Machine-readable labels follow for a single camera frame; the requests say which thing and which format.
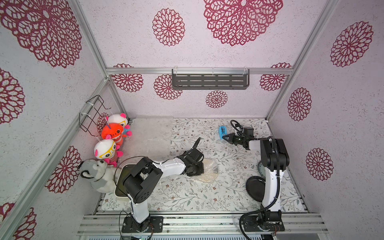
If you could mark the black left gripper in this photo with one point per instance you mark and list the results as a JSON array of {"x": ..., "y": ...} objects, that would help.
[{"x": 200, "y": 164}]

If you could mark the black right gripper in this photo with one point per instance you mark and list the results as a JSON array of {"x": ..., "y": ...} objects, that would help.
[{"x": 233, "y": 139}]

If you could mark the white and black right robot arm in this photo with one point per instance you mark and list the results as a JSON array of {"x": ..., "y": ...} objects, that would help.
[{"x": 274, "y": 158}]

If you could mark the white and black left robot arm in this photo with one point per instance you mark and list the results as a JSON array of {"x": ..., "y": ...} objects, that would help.
[{"x": 144, "y": 177}]

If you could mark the blue tape dispenser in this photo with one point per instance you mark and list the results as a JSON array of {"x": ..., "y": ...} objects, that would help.
[{"x": 222, "y": 132}]

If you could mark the blue floral ceramic plate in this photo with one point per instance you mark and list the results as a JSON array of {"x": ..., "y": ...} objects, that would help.
[{"x": 261, "y": 170}]

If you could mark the cream rectangular tray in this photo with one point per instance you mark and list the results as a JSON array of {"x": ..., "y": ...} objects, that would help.
[{"x": 120, "y": 183}]

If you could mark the white plush with blue dots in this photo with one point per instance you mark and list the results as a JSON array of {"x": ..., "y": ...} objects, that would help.
[{"x": 122, "y": 120}]

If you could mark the red monster plush toy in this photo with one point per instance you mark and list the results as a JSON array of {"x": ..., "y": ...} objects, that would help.
[{"x": 115, "y": 132}]

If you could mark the white plush with striped shirt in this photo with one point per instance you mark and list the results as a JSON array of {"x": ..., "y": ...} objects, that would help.
[{"x": 108, "y": 151}]

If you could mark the grey plush koala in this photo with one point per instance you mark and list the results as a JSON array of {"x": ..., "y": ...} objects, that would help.
[{"x": 101, "y": 176}]

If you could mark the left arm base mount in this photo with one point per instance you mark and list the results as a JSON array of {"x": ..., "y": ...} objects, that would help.
[{"x": 152, "y": 224}]

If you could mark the grey slotted wall shelf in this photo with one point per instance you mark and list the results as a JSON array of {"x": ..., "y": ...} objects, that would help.
[{"x": 189, "y": 81}]

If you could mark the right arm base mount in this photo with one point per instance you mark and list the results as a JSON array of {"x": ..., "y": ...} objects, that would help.
[{"x": 264, "y": 222}]

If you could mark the black wire wall basket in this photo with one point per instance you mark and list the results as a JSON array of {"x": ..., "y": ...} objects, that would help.
[{"x": 87, "y": 121}]

